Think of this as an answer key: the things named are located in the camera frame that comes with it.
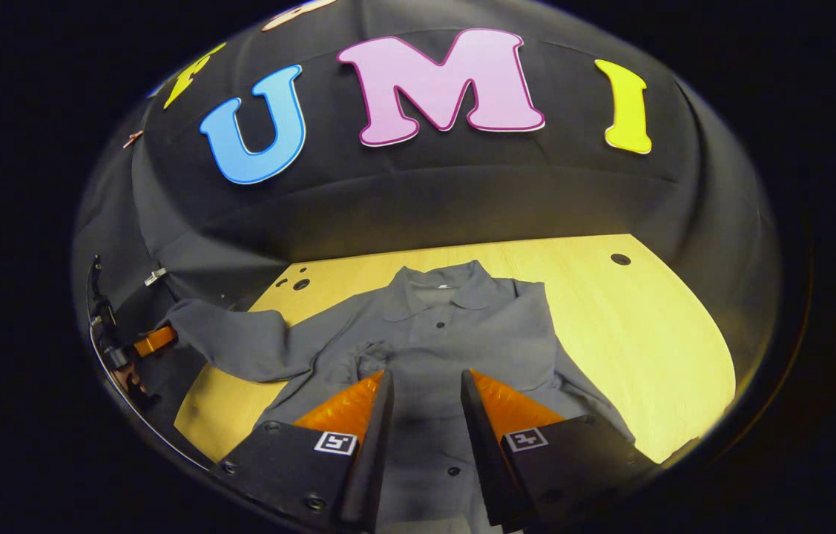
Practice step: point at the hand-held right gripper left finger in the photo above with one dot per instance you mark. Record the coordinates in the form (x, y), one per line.
(373, 460)

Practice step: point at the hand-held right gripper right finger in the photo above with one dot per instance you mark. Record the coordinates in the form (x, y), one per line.
(484, 460)

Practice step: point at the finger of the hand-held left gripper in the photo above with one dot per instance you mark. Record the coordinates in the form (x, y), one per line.
(156, 341)

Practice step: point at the grey collared shirt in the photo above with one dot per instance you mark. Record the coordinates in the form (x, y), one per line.
(447, 334)

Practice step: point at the silver backdrop clip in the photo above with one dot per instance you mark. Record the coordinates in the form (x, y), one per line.
(156, 277)

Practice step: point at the copper backdrop clip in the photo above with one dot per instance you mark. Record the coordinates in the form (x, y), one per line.
(133, 139)

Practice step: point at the black backdrop cloth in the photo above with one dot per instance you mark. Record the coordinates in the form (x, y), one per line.
(462, 193)

